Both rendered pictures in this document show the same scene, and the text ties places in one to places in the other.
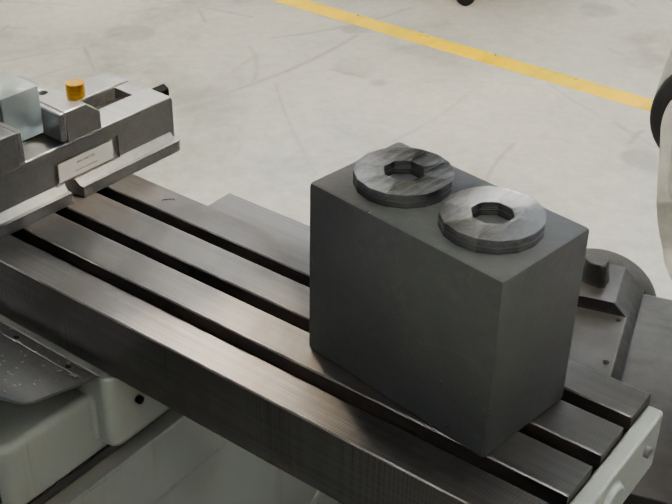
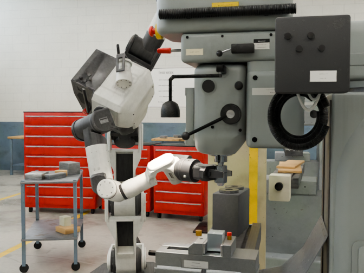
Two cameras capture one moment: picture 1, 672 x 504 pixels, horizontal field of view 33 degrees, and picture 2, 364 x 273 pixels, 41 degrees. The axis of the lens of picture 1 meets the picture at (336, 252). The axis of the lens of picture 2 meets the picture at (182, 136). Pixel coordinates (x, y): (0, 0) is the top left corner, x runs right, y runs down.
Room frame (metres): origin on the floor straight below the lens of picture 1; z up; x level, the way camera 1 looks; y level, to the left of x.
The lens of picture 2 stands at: (1.96, 1.85, 1.46)
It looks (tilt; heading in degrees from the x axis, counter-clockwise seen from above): 3 degrees down; 246
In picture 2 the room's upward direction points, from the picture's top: straight up
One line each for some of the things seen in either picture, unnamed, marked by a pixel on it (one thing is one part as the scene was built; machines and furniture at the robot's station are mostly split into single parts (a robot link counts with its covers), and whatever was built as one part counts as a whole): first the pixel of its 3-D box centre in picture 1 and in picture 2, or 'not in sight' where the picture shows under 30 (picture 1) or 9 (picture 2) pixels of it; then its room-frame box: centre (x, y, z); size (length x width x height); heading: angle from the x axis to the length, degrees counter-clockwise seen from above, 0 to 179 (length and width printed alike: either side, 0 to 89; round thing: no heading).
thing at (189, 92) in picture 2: not in sight; (191, 116); (1.21, 0.23, 1.45); 0.04 x 0.04 x 0.21; 54
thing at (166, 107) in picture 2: not in sight; (170, 109); (1.28, 0.18, 1.47); 0.07 x 0.07 x 0.06
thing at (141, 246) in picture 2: not in sight; (127, 258); (1.20, -0.60, 0.68); 0.21 x 0.20 x 0.13; 70
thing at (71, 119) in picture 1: (46, 106); (200, 244); (1.23, 0.35, 1.00); 0.12 x 0.06 x 0.04; 52
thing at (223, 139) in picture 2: not in sight; (222, 109); (1.12, 0.30, 1.47); 0.21 x 0.19 x 0.32; 54
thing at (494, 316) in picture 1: (439, 286); (231, 208); (0.85, -0.09, 1.01); 0.22 x 0.12 x 0.20; 45
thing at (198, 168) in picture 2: not in sight; (200, 171); (1.17, 0.22, 1.24); 0.13 x 0.12 x 0.10; 29
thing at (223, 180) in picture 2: not in sight; (220, 175); (1.12, 0.30, 1.23); 0.05 x 0.05 x 0.06
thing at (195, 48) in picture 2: not in sight; (233, 51); (1.09, 0.33, 1.68); 0.34 x 0.24 x 0.10; 144
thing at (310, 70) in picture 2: not in sight; (311, 55); (1.08, 0.75, 1.62); 0.20 x 0.09 x 0.21; 144
